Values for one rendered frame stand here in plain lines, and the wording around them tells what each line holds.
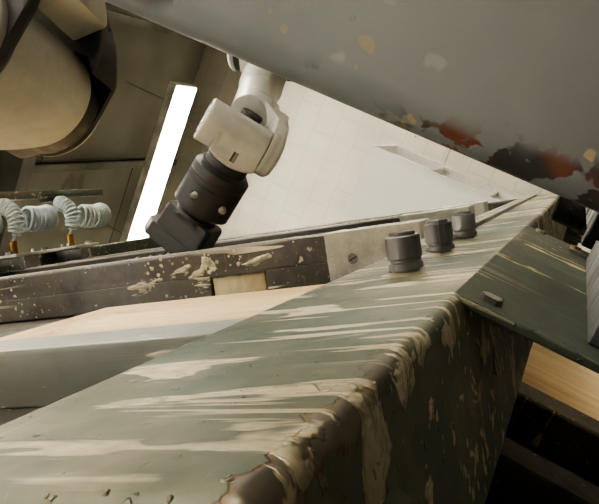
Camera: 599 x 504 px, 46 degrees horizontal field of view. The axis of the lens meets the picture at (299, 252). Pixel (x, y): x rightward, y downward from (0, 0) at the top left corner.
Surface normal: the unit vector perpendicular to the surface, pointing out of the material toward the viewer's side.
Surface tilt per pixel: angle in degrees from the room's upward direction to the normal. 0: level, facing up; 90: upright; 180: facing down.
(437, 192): 90
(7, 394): 90
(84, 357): 90
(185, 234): 90
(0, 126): 128
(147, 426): 57
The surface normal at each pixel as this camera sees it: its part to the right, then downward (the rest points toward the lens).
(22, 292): -0.37, 0.11
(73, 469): -0.15, -0.99
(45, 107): 0.71, 0.64
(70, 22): 0.29, 0.92
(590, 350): 0.37, -0.90
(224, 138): 0.05, 0.39
